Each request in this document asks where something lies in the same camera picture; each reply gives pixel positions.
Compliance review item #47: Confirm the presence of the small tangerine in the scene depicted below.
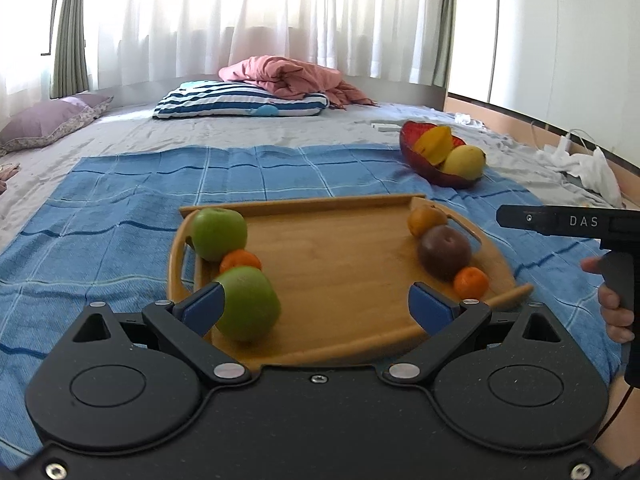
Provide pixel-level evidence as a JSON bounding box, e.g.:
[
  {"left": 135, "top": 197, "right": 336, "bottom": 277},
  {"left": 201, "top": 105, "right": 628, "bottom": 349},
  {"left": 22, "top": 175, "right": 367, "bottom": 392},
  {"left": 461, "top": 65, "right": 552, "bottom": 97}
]
[{"left": 453, "top": 266, "right": 490, "bottom": 299}]

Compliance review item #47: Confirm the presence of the large green apple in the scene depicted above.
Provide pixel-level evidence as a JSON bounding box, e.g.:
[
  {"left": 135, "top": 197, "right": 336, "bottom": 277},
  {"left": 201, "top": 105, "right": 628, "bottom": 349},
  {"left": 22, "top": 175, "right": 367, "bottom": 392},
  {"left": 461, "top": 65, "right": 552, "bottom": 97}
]
[{"left": 214, "top": 266, "right": 281, "bottom": 343}]

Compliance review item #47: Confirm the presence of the red glass bowl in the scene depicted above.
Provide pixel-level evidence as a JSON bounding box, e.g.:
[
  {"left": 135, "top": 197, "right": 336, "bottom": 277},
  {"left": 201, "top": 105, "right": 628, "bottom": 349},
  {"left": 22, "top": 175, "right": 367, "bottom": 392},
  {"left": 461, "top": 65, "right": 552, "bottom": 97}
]
[{"left": 399, "top": 120, "right": 487, "bottom": 190}]

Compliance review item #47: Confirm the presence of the white cloth pile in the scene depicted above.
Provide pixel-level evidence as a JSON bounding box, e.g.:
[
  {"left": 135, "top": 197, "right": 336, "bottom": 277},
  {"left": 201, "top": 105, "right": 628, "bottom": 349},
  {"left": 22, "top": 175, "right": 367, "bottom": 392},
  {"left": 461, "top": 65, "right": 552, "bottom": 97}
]
[{"left": 537, "top": 130, "right": 623, "bottom": 208}]

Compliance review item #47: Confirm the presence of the red cable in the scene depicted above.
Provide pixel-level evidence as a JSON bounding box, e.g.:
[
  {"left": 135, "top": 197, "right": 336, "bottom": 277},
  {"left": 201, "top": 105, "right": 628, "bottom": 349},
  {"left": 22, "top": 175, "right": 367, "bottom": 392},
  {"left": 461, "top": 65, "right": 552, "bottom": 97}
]
[{"left": 597, "top": 387, "right": 632, "bottom": 443}]

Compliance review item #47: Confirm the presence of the blue checked blanket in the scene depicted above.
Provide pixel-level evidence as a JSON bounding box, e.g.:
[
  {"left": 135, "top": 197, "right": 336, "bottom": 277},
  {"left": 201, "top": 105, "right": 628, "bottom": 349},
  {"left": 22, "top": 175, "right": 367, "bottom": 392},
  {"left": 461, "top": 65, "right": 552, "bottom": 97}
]
[{"left": 0, "top": 144, "right": 632, "bottom": 471}]

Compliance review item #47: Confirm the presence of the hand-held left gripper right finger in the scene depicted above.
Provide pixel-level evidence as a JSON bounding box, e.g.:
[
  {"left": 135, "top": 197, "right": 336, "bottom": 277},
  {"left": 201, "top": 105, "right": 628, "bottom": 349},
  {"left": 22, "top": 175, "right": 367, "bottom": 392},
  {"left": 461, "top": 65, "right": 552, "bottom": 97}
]
[{"left": 381, "top": 282, "right": 583, "bottom": 387}]

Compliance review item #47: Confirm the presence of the white cabinet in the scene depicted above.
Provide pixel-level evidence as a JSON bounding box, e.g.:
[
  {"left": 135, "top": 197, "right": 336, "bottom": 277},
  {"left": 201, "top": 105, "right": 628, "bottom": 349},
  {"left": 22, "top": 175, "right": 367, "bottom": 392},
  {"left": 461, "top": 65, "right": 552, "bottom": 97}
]
[{"left": 447, "top": 0, "right": 640, "bottom": 166}]

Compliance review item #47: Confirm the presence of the dark purple round fruit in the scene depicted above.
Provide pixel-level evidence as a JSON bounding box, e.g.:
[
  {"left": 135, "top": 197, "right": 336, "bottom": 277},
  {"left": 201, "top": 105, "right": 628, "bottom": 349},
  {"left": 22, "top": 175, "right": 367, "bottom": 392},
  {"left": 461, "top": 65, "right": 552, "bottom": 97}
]
[{"left": 418, "top": 225, "right": 473, "bottom": 282}]

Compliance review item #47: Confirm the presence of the yellow starfruit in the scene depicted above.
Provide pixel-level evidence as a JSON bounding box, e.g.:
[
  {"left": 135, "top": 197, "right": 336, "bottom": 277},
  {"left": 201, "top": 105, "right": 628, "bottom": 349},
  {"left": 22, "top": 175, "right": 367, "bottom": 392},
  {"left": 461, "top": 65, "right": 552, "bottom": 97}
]
[{"left": 412, "top": 126, "right": 466, "bottom": 167}]

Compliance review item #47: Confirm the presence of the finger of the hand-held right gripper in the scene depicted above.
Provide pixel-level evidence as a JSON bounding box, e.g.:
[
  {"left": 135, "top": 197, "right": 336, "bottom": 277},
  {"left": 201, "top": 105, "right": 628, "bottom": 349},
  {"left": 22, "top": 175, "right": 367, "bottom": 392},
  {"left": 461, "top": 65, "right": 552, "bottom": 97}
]
[{"left": 496, "top": 204, "right": 556, "bottom": 237}]

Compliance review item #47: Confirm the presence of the person's right hand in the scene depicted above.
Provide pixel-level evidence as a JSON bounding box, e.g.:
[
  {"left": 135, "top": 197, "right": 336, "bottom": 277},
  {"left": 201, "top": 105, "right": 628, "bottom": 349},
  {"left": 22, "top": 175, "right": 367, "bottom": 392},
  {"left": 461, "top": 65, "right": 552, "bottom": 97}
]
[{"left": 581, "top": 256, "right": 637, "bottom": 345}]

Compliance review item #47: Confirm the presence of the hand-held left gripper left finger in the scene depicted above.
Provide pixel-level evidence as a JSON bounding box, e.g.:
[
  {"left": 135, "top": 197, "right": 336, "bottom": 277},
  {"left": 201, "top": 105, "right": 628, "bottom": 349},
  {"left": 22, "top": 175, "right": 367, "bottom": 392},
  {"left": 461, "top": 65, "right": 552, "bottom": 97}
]
[{"left": 52, "top": 282, "right": 252, "bottom": 387}]

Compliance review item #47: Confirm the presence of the brown garment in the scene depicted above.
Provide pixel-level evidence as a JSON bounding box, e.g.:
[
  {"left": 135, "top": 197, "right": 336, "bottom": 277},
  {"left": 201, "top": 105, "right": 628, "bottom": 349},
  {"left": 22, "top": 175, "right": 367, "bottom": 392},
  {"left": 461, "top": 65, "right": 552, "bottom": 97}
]
[{"left": 0, "top": 164, "right": 21, "bottom": 196}]

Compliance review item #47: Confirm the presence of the purple pillow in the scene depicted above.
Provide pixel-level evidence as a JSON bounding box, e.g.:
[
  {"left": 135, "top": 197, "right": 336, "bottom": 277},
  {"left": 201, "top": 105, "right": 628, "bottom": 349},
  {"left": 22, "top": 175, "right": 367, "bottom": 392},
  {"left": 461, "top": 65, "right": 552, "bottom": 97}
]
[{"left": 0, "top": 93, "right": 115, "bottom": 157}]

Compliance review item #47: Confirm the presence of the grey-green curtain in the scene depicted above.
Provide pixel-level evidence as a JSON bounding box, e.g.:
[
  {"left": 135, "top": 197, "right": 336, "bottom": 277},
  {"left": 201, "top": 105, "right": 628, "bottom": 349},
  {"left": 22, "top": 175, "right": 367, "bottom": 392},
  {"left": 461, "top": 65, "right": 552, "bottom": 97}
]
[
  {"left": 432, "top": 0, "right": 459, "bottom": 107},
  {"left": 49, "top": 0, "right": 92, "bottom": 101}
]

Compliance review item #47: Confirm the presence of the orange-brown persimmon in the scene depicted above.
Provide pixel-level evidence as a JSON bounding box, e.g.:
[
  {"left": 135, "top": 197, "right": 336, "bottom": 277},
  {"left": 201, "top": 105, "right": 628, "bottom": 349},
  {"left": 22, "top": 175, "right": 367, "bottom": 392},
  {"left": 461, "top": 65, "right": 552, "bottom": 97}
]
[{"left": 407, "top": 204, "right": 449, "bottom": 239}]

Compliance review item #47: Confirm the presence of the blue white striped pillow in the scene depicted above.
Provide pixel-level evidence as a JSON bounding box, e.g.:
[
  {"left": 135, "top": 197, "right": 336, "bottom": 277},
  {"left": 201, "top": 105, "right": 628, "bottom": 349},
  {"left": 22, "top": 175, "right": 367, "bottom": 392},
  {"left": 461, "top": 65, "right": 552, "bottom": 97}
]
[{"left": 152, "top": 85, "right": 331, "bottom": 120}]

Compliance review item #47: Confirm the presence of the wooden tray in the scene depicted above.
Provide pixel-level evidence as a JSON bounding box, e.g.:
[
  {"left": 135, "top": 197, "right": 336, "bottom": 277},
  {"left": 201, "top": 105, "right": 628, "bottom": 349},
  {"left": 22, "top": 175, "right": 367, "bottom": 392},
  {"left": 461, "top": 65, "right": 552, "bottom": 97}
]
[{"left": 166, "top": 193, "right": 535, "bottom": 372}]

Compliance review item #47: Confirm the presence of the white sheer curtain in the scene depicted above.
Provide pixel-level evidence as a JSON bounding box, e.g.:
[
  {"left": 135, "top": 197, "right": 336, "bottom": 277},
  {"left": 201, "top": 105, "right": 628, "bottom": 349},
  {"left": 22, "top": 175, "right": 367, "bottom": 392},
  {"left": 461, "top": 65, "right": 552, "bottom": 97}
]
[{"left": 0, "top": 0, "right": 453, "bottom": 101}]

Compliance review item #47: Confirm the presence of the pink blanket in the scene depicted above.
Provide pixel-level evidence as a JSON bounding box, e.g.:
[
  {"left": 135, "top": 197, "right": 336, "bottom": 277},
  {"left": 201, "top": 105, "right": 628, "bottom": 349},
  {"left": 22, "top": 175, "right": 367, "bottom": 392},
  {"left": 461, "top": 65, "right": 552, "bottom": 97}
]
[{"left": 218, "top": 56, "right": 381, "bottom": 108}]

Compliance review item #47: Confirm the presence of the yellow mango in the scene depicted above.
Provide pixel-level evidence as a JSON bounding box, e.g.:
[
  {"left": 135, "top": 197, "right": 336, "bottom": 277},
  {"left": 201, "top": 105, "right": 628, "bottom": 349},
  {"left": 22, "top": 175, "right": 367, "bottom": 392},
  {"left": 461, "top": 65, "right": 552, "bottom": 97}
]
[{"left": 441, "top": 144, "right": 487, "bottom": 181}]

